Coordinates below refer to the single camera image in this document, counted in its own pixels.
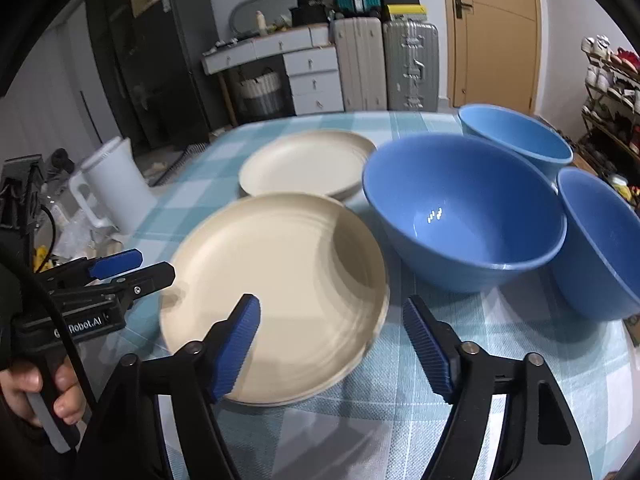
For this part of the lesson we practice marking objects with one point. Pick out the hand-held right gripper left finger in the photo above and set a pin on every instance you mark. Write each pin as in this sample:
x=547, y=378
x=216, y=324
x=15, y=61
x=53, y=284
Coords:
x=240, y=350

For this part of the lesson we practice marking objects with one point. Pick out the wooden shoe rack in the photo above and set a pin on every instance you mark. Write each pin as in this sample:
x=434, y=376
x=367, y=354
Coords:
x=600, y=127

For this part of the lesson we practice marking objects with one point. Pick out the grey white laundry basket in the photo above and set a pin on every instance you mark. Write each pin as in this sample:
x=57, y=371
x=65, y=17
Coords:
x=260, y=92

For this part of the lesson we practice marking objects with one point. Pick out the dark tall cabinet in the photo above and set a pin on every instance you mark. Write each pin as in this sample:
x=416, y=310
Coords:
x=165, y=60

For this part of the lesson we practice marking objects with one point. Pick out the white bottle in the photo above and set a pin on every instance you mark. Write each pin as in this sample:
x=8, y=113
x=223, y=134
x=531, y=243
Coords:
x=260, y=20

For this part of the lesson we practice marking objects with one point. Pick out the beige suitcase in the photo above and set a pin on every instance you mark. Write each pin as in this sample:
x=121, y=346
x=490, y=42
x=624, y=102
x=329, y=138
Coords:
x=359, y=60

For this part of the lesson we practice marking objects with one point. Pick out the person's left hand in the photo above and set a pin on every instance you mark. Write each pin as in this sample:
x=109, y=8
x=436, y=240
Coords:
x=67, y=397

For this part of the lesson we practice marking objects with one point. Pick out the white electric kettle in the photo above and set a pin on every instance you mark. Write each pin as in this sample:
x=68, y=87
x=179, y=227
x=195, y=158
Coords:
x=120, y=180

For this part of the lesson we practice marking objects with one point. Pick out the silver suitcase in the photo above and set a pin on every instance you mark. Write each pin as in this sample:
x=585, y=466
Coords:
x=411, y=65

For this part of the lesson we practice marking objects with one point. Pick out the teal checked tablecloth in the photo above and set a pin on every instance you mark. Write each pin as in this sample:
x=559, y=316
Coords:
x=510, y=330

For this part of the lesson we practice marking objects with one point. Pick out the row of assorted shoes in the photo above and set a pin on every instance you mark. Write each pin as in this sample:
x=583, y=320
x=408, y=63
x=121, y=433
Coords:
x=607, y=80

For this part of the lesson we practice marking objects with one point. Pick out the white dresser with drawers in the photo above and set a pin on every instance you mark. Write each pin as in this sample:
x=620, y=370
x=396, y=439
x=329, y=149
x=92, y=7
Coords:
x=312, y=67

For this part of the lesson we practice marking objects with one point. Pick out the wooden door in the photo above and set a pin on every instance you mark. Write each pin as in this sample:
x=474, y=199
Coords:
x=492, y=35

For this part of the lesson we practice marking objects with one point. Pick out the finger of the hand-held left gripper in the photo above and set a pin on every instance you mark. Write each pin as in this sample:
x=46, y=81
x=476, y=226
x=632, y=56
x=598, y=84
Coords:
x=145, y=280
x=116, y=262

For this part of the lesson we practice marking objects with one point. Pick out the beige plate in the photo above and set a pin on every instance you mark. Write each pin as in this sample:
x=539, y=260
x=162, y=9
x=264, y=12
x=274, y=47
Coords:
x=280, y=280
x=305, y=162

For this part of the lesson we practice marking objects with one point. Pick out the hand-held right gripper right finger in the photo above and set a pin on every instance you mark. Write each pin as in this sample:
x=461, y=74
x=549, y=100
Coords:
x=426, y=346

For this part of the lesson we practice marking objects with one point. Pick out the oval mirror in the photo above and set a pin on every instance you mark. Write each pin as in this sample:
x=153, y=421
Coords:
x=247, y=15

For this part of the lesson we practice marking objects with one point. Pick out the black bag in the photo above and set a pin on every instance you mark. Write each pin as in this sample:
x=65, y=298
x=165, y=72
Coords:
x=310, y=0

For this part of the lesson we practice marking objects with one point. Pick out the yellow black shoe box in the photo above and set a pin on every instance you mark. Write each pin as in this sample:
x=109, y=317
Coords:
x=407, y=12

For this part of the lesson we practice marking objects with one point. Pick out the blue bowl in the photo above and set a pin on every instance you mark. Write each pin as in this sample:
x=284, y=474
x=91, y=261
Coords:
x=460, y=200
x=600, y=250
x=520, y=135

